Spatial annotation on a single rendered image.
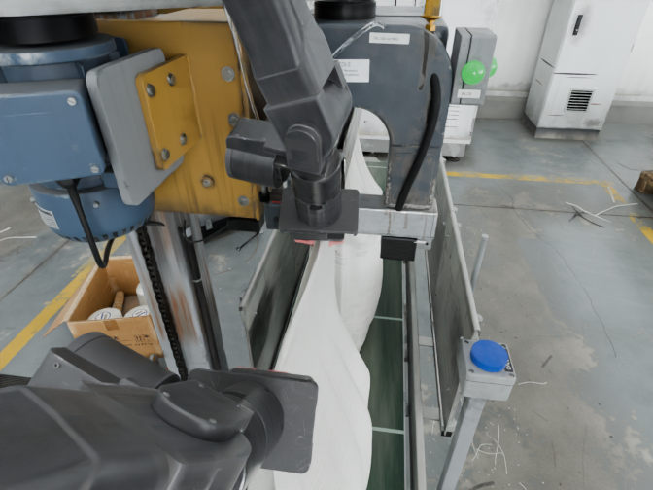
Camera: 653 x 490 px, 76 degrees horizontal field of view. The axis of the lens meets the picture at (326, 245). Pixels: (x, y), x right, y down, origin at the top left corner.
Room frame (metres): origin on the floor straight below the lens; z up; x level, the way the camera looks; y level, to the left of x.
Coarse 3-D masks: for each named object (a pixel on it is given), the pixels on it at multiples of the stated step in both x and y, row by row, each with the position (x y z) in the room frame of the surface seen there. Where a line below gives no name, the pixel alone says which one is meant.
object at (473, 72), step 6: (474, 60) 0.59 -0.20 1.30; (468, 66) 0.59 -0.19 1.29; (474, 66) 0.58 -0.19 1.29; (480, 66) 0.58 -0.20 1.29; (462, 72) 0.59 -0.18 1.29; (468, 72) 0.58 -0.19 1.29; (474, 72) 0.58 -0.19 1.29; (480, 72) 0.58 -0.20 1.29; (468, 78) 0.58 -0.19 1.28; (474, 78) 0.58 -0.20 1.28; (480, 78) 0.58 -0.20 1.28; (468, 84) 0.59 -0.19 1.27; (474, 84) 0.59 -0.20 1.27
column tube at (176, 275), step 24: (168, 216) 0.73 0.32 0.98; (192, 216) 0.81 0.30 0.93; (144, 240) 0.74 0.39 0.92; (168, 240) 0.73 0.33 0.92; (144, 264) 0.74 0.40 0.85; (168, 264) 0.73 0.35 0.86; (144, 288) 0.74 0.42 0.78; (168, 288) 0.74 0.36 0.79; (192, 288) 0.74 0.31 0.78; (192, 312) 0.73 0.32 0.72; (216, 312) 0.83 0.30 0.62; (192, 336) 0.73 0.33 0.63; (216, 336) 0.80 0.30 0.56; (168, 360) 0.74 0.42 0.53; (192, 360) 0.73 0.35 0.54
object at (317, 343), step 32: (320, 256) 0.49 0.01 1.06; (320, 288) 0.49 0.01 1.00; (320, 320) 0.48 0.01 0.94; (288, 352) 0.31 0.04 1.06; (320, 352) 0.47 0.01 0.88; (352, 352) 0.51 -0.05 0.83; (320, 384) 0.41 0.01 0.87; (352, 384) 0.44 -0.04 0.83; (320, 416) 0.36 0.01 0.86; (352, 416) 0.39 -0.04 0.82; (320, 448) 0.32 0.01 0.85; (352, 448) 0.34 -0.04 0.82; (256, 480) 0.29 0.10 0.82; (288, 480) 0.26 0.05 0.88; (320, 480) 0.28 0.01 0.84; (352, 480) 0.30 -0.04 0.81
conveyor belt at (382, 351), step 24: (384, 168) 2.29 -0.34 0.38; (384, 192) 1.99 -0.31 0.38; (384, 264) 1.36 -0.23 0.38; (384, 288) 1.21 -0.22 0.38; (384, 312) 1.08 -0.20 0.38; (384, 336) 0.97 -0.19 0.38; (384, 360) 0.87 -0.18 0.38; (384, 384) 0.78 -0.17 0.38; (384, 408) 0.70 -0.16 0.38; (384, 432) 0.63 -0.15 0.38; (384, 456) 0.57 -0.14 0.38; (384, 480) 0.51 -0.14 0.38
